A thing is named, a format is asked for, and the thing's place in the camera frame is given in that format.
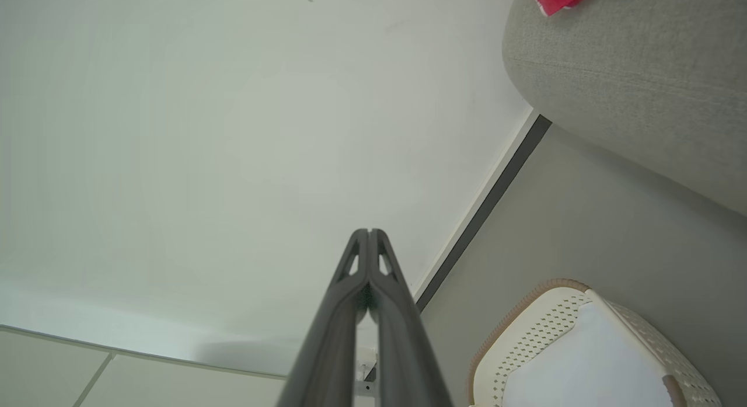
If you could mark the grey fabric sofa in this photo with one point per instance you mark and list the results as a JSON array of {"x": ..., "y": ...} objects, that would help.
[{"x": 642, "y": 68}]

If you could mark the black wall baseboard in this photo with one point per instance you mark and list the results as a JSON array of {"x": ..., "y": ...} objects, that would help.
[{"x": 484, "y": 211}]

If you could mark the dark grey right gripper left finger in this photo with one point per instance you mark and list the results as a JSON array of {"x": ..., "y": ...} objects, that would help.
[{"x": 330, "y": 343}]

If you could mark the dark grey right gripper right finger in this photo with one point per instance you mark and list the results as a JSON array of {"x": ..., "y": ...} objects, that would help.
[{"x": 402, "y": 343}]

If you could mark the beige perforated laundry basket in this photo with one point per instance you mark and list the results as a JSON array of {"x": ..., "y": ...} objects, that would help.
[{"x": 583, "y": 354}]

